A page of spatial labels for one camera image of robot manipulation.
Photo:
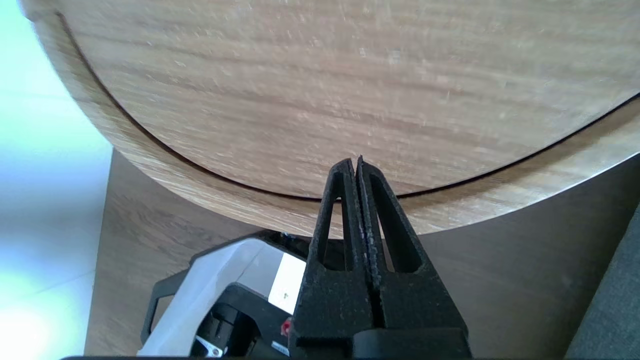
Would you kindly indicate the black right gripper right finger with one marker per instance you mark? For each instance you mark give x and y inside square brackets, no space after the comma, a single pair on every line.
[420,305]

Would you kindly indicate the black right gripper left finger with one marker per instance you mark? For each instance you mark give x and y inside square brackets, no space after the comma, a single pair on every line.
[330,300]

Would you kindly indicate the white printed paper label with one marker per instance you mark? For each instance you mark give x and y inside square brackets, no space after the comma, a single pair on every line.
[287,282]

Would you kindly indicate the red round emergency button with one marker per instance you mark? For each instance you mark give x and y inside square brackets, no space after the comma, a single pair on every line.
[286,327]

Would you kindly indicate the white box-shaped device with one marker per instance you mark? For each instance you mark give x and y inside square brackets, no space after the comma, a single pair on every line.
[220,280]

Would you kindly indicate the round wooden side table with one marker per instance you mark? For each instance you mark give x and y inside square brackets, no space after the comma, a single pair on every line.
[325,90]

